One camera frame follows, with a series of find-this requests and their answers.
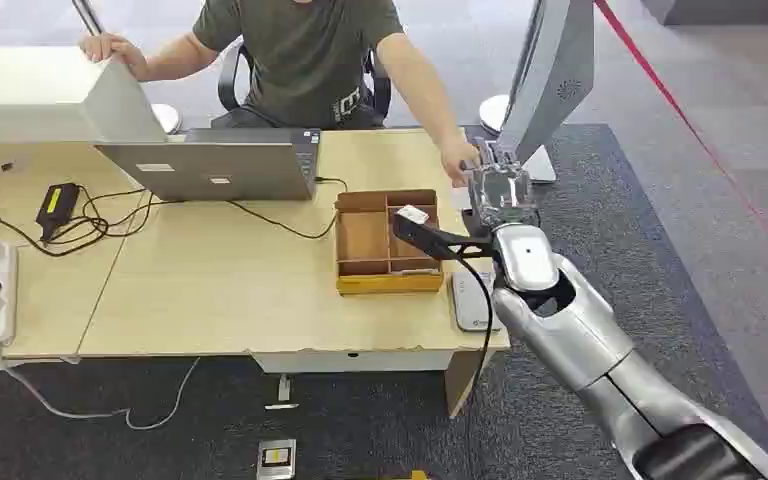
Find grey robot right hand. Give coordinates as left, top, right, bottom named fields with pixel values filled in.
left=466, top=137, right=539, bottom=231

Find person's left hand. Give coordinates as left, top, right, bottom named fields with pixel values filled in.
left=437, top=134, right=485, bottom=189

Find person's hand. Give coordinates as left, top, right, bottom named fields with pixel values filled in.
left=437, top=134, right=485, bottom=189
left=77, top=31, right=151, bottom=82

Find round white stand base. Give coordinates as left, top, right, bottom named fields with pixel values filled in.
left=150, top=101, right=184, bottom=136
left=477, top=93, right=512, bottom=138

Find grey flat card reader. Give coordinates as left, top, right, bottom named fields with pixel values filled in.
left=449, top=269, right=505, bottom=334

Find grey standing display panel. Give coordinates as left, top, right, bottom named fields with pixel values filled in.
left=493, top=0, right=597, bottom=185

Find wooden compartment box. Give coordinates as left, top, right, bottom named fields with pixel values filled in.
left=333, top=188, right=446, bottom=297

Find wooden desk leg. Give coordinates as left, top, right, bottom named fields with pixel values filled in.
left=442, top=349, right=493, bottom=420

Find person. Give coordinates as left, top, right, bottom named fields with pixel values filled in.
left=191, top=0, right=406, bottom=131

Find grey open laptop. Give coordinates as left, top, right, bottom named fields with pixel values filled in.
left=94, top=127, right=323, bottom=203

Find black office chair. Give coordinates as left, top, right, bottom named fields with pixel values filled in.
left=210, top=38, right=394, bottom=131

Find yellow floor object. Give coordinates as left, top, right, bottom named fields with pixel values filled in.
left=356, top=469, right=431, bottom=480

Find metal floor socket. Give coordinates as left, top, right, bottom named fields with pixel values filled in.
left=255, top=437, right=298, bottom=480

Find person's right hand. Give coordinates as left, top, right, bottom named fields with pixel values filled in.
left=77, top=31, right=151, bottom=82

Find black power adapter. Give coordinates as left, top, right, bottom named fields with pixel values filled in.
left=34, top=182, right=83, bottom=244

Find metal pole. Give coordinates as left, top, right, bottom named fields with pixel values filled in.
left=70, top=0, right=106, bottom=38

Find white desk partition box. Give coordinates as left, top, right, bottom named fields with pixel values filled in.
left=0, top=45, right=169, bottom=146

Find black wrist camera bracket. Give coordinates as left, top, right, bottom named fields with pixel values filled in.
left=391, top=213, right=499, bottom=264

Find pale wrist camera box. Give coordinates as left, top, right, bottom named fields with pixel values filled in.
left=397, top=204, right=431, bottom=226

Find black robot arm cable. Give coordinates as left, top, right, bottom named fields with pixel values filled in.
left=450, top=251, right=497, bottom=480

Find black laptop cable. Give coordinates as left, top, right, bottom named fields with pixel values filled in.
left=227, top=175, right=350, bottom=242

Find white desk drawer frame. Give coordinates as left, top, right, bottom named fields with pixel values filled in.
left=250, top=349, right=458, bottom=376

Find metal desk foot bracket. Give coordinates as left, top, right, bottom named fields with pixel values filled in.
left=263, top=373, right=301, bottom=413

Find tangled black power cables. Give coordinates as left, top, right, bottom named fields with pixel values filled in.
left=0, top=174, right=157, bottom=260

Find white floor cable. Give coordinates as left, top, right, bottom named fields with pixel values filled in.
left=0, top=356, right=202, bottom=433

